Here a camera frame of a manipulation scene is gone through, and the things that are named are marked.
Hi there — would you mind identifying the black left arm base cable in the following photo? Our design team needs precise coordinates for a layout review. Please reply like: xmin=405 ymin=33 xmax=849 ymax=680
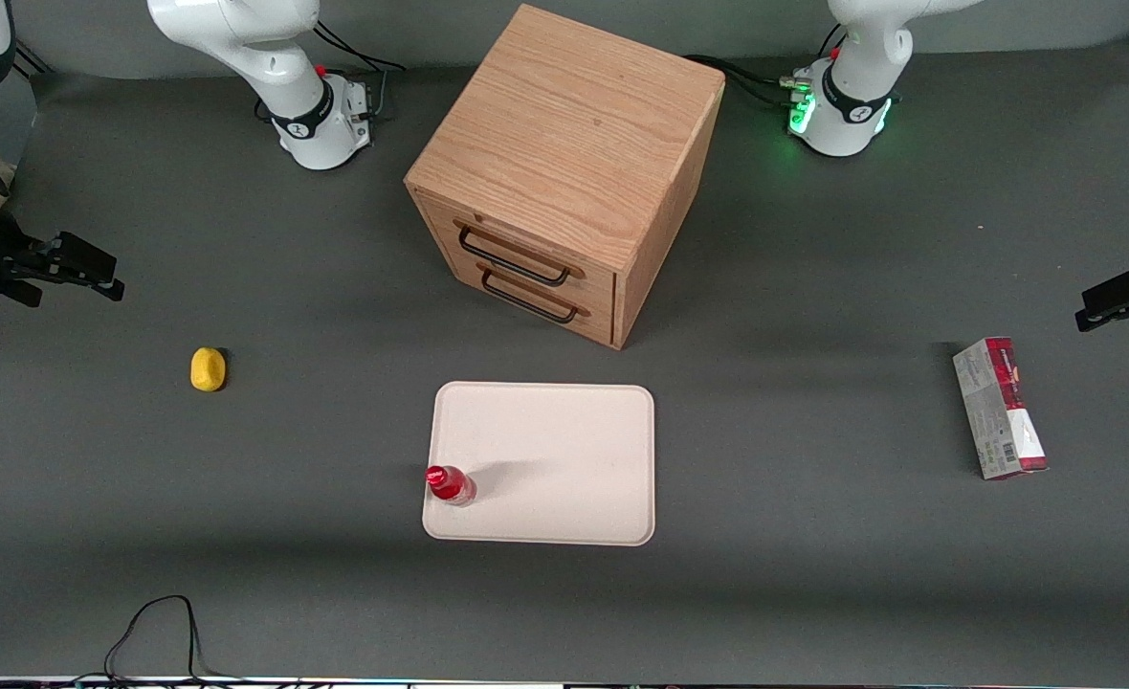
xmin=684 ymin=55 xmax=814 ymax=108

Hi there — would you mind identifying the wooden drawer front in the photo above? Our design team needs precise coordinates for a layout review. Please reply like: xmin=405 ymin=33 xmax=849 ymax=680
xmin=414 ymin=189 xmax=619 ymax=309
xmin=445 ymin=256 xmax=616 ymax=346

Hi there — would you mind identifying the black looped cable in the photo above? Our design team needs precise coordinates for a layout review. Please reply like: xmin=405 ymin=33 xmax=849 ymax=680
xmin=72 ymin=595 xmax=240 ymax=686

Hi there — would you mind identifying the wooden drawer cabinet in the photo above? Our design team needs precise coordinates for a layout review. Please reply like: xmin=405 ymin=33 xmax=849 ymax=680
xmin=404 ymin=4 xmax=726 ymax=350

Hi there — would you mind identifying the black arm base cable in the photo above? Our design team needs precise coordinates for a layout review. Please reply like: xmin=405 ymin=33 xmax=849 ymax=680
xmin=684 ymin=55 xmax=814 ymax=108
xmin=311 ymin=19 xmax=407 ymax=121

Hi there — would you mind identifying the beige rectangular tray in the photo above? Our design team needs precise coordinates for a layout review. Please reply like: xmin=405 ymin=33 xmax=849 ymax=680
xmin=422 ymin=381 xmax=656 ymax=547

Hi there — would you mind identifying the grey and red carton box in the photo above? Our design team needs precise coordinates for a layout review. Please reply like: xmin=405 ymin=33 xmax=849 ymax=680
xmin=952 ymin=337 xmax=1050 ymax=480

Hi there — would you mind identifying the yellow lemon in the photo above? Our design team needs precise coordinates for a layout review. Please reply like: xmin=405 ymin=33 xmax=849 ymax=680
xmin=190 ymin=347 xmax=228 ymax=392

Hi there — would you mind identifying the red coke bottle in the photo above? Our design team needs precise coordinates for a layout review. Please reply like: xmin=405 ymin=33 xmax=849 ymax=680
xmin=427 ymin=465 xmax=477 ymax=507

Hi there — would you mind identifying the black right arm base cable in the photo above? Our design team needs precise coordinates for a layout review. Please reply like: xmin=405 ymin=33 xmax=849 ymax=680
xmin=311 ymin=19 xmax=407 ymax=121

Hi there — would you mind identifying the black metal drawer handle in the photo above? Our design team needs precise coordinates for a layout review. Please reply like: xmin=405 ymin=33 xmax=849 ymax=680
xmin=480 ymin=268 xmax=581 ymax=324
xmin=457 ymin=225 xmax=573 ymax=288

